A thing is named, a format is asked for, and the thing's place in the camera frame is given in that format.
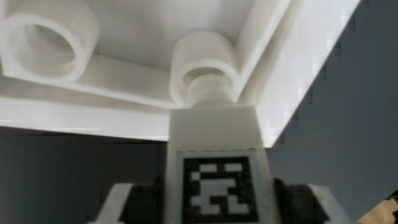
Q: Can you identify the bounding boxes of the white chair leg with tag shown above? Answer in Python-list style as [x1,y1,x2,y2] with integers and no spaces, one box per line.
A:
[163,75,281,224]

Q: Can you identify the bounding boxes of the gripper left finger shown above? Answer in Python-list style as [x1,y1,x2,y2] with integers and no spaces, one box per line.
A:
[87,183,163,224]

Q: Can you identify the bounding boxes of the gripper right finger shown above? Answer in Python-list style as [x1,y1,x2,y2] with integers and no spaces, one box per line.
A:
[274,178,353,224]

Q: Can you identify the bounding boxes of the white chair seat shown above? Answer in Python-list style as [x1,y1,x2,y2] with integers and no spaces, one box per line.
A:
[0,0,361,147]

